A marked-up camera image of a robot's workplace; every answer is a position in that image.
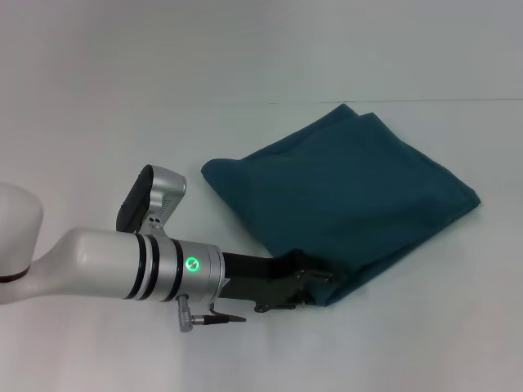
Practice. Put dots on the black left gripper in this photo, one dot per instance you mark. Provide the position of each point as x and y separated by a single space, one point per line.
265 281

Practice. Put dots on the blue shirt with FREE print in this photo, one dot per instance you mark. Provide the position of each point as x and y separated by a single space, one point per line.
339 196

